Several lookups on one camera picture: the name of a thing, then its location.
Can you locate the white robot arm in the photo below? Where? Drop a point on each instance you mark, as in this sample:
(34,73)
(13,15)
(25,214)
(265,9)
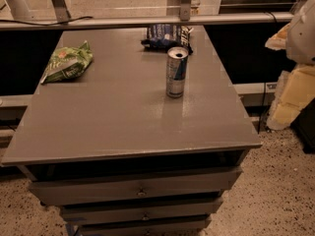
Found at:
(300,41)

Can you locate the dark blue chip bag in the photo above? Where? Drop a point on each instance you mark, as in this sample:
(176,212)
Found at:
(166,36)

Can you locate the top grey drawer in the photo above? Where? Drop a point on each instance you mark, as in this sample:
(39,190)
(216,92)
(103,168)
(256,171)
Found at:
(132,187)

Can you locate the grey metal railing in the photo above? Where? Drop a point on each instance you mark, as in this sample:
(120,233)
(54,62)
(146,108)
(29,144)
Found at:
(23,19)

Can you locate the grey drawer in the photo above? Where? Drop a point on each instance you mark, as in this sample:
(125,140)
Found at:
(132,187)
(146,228)
(142,212)

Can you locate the middle grey drawer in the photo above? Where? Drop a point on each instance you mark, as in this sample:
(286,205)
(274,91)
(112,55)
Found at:
(142,212)

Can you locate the bottom grey drawer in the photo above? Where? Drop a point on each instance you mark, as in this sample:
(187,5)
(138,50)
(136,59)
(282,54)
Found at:
(146,228)

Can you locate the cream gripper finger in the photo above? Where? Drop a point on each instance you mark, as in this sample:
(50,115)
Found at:
(277,41)
(294,91)

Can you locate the green jalapeno chip bag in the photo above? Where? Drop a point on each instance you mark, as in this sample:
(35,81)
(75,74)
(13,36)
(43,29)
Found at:
(67,63)

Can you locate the silver blue redbull can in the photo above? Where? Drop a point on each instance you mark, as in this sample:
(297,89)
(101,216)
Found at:
(176,66)

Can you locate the grey drawer cabinet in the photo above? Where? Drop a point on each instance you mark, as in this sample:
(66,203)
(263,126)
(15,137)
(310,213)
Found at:
(117,120)

